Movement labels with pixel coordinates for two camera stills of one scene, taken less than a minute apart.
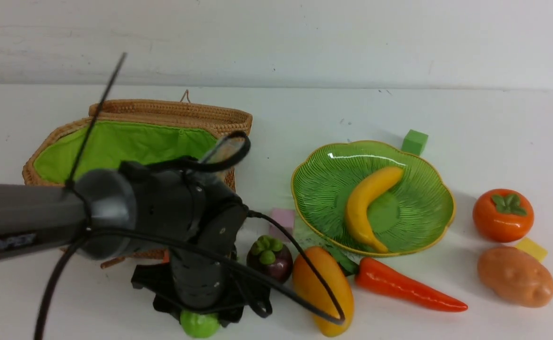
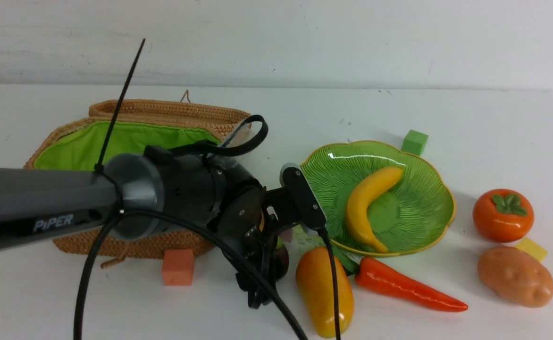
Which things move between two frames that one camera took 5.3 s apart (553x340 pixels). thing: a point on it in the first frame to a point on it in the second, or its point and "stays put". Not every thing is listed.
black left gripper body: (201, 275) to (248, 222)
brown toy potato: (520, 279) stays put
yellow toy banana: (356, 206) stays put
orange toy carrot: (381, 278) stays put
